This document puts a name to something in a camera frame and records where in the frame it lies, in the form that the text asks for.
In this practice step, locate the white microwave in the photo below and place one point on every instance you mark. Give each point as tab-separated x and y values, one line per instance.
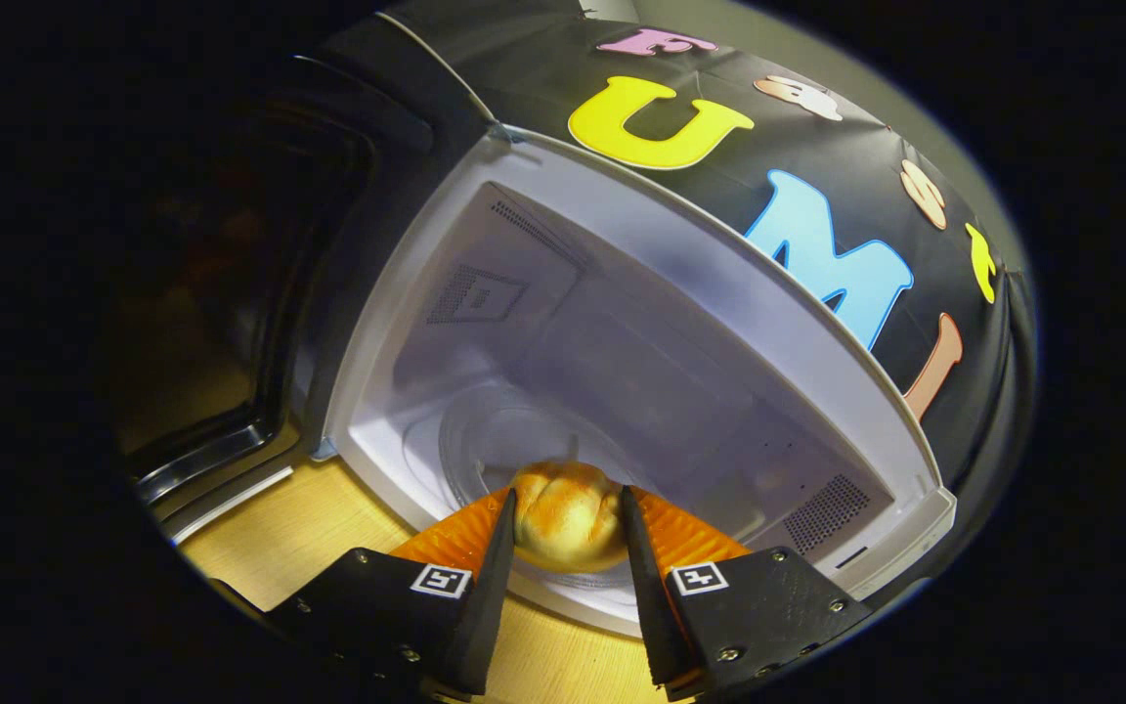
680	372

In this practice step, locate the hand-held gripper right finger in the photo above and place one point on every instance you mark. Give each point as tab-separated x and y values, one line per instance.
656	606

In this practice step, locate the golden bread roll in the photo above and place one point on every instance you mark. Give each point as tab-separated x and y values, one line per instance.
568	518

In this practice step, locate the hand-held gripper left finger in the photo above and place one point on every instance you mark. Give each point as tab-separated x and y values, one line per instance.
485	606

